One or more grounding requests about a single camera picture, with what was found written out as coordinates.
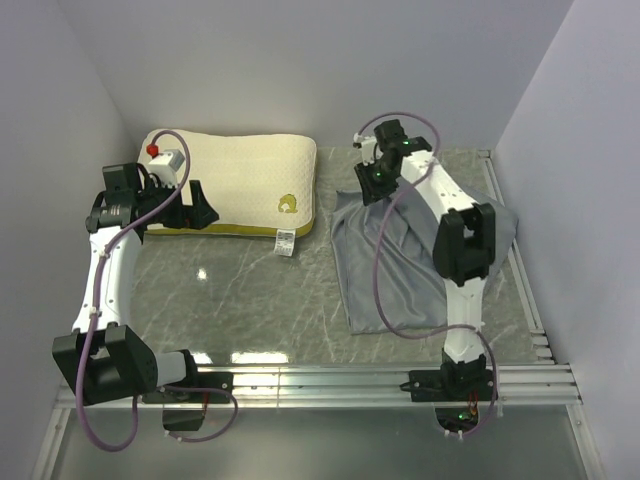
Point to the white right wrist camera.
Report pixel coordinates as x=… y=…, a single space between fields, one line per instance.
x=365 y=144

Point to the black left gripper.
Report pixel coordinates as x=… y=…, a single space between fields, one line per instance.
x=196 y=216

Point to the aluminium front rail frame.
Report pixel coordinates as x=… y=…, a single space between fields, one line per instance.
x=345 y=422

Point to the white pillow care label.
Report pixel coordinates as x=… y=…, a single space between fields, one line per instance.
x=285 y=242

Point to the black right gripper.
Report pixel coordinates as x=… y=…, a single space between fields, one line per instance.
x=371 y=192

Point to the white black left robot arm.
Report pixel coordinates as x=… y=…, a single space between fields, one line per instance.
x=103 y=359

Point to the grey pillowcase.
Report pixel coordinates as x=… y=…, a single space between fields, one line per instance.
x=412 y=293

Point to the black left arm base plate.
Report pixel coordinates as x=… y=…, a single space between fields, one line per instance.
x=200 y=392

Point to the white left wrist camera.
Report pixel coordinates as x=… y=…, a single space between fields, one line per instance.
x=165 y=164

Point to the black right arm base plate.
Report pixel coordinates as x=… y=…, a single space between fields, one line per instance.
x=425 y=387

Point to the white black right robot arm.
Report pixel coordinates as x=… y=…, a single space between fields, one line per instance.
x=464 y=249

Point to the aluminium right side rail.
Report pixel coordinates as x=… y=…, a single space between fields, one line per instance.
x=536 y=329

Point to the cream quilted pillow yellow edge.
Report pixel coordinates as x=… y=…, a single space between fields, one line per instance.
x=258 y=184

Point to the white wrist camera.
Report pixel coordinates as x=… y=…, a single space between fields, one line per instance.
x=365 y=144
x=165 y=164

